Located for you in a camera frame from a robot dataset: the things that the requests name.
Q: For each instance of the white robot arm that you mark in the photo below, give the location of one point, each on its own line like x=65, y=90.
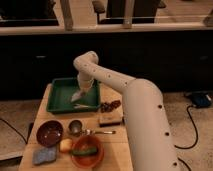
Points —
x=148, y=130

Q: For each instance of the blue device on floor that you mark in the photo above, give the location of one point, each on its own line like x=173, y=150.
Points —
x=201, y=100

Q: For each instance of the blue sponge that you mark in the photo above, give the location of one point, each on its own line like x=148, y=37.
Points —
x=44, y=155

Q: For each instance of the metal spoon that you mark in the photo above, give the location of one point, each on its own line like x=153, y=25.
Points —
x=89, y=132

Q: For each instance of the dark grape bunch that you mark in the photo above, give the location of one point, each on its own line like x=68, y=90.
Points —
x=109, y=106

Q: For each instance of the maroon bowl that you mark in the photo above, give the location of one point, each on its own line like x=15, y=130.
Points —
x=49, y=133

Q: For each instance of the green cucumber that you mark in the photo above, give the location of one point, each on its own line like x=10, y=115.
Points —
x=86, y=152

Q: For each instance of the yellow potato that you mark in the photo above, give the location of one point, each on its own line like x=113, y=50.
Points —
x=65, y=145

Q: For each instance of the pale object in tray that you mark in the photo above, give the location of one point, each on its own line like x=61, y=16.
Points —
x=79, y=106

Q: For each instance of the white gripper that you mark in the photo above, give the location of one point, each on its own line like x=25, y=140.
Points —
x=84, y=85

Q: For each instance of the green plastic tray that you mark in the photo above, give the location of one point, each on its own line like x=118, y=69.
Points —
x=59, y=100

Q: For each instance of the orange bowl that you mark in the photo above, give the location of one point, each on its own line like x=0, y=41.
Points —
x=90, y=161

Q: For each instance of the pale towel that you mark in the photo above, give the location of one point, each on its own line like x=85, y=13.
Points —
x=77, y=95

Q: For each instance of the small metal cup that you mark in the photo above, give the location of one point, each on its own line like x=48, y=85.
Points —
x=75, y=127

